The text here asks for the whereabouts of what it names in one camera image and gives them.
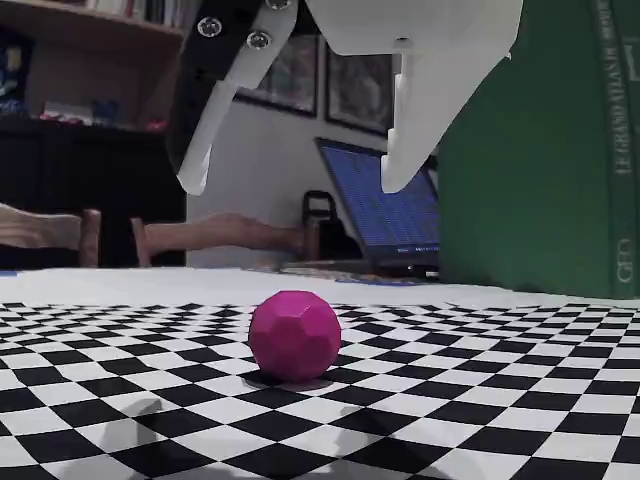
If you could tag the black sideboard cabinet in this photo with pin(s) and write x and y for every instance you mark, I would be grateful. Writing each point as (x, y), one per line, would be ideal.
(75, 170)

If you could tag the black laptop blue screen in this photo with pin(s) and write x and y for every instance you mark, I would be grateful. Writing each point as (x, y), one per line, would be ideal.
(385, 210)

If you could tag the pink faceted ball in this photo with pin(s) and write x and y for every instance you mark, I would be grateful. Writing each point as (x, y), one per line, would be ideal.
(295, 337)

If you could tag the row of shelf books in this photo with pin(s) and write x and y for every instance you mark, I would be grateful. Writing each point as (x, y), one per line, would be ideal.
(145, 12)

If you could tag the flat red white box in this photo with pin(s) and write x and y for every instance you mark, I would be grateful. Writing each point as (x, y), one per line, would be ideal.
(65, 111)

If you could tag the white checkerboard paper mat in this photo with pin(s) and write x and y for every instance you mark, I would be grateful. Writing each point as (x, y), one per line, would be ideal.
(450, 400)

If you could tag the framed wall picture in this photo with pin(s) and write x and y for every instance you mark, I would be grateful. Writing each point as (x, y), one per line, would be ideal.
(295, 75)
(357, 95)

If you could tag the wooden bookshelf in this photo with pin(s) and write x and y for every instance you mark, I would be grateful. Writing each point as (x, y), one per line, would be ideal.
(100, 60)

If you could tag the large green book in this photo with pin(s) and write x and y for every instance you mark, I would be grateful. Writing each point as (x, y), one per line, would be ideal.
(530, 200)

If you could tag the brown wooden chair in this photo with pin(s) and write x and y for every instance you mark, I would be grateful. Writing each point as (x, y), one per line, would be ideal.
(45, 227)

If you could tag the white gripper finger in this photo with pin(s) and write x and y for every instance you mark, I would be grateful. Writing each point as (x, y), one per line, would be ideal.
(430, 90)
(205, 145)

